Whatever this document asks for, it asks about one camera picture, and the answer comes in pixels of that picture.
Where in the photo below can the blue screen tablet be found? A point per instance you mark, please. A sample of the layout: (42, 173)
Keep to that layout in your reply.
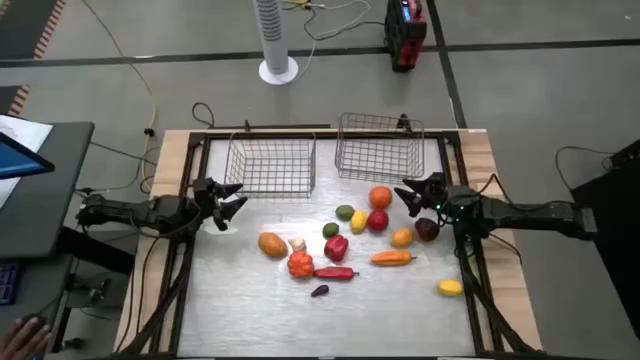
(17, 160)

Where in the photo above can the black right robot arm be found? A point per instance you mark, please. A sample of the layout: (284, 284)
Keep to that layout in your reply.
(525, 212)

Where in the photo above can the person's hand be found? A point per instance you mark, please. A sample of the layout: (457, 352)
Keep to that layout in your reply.
(22, 342)

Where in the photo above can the small purple eggplant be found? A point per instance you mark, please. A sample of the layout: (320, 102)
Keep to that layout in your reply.
(319, 291)

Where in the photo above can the black clamp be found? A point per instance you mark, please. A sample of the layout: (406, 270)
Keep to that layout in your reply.
(403, 121)
(246, 125)

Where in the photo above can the green lime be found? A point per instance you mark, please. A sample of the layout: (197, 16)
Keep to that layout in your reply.
(345, 212)
(330, 230)

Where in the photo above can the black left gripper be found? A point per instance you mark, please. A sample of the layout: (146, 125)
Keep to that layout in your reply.
(205, 195)

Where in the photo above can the red black power station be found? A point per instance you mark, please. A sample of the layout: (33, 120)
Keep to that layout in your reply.
(404, 35)

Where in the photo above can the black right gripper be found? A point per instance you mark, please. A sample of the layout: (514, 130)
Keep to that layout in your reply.
(434, 192)

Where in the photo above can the orange potato bread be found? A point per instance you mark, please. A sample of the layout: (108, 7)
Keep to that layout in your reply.
(272, 245)

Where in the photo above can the black mat striped edge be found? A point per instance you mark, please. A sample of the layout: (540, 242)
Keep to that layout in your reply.
(10, 97)
(22, 25)

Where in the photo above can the white garlic bulb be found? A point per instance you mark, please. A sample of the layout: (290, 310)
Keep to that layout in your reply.
(297, 244)

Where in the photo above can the small orange pumpkin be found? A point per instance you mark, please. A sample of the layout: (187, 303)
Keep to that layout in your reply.
(300, 264)

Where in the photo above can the red apple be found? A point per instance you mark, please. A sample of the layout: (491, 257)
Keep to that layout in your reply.
(378, 220)

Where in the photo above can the white paper sheet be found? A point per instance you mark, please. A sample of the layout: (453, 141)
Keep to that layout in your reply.
(22, 132)

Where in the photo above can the red chili pepper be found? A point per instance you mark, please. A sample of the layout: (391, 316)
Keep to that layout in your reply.
(334, 273)

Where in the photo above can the white tower fan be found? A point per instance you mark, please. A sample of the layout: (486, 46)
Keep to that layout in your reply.
(274, 40)

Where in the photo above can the large black box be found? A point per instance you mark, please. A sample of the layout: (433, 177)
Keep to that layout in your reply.
(615, 220)

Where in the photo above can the yellow-orange mango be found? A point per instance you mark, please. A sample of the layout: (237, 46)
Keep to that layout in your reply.
(402, 238)

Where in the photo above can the orange fruit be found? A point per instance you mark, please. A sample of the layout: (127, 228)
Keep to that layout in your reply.
(380, 197)

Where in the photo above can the yellow lemon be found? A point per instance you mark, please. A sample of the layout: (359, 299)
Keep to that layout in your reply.
(358, 222)
(450, 287)

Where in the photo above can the dark red fruit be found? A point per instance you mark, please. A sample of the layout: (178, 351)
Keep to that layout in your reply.
(427, 229)

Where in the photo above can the orange carrot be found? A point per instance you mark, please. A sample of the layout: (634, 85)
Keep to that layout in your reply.
(391, 258)

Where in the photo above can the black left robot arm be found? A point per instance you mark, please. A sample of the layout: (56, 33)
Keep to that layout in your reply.
(125, 212)

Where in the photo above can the black side desk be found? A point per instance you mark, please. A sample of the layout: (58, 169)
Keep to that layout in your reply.
(45, 220)

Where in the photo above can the black metal table frame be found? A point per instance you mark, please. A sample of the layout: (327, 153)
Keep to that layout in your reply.
(182, 280)

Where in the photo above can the red bell pepper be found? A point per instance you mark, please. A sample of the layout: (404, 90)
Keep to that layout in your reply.
(336, 248)

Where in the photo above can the dark keyboard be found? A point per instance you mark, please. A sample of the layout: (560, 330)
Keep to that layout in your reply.
(7, 282)

